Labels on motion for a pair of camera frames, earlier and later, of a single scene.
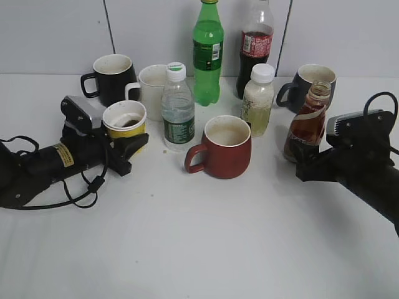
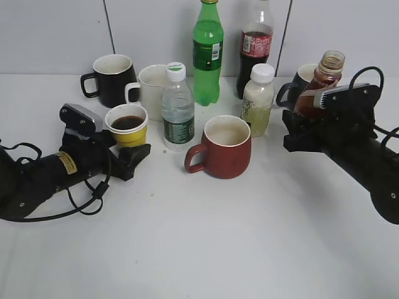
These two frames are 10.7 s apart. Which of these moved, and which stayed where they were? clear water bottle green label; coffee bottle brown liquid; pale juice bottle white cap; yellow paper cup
Moved: coffee bottle brown liquid
Stayed: pale juice bottle white cap; clear water bottle green label; yellow paper cup
